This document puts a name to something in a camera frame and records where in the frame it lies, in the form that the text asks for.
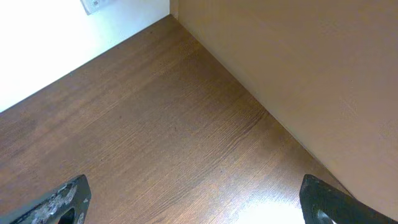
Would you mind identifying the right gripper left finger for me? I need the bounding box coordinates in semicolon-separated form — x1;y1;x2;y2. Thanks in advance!
1;174;91;224

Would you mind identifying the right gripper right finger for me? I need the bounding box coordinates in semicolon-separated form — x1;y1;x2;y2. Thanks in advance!
299;174;397;224

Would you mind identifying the wall panel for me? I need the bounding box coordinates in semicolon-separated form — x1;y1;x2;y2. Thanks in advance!
80;0;109;15

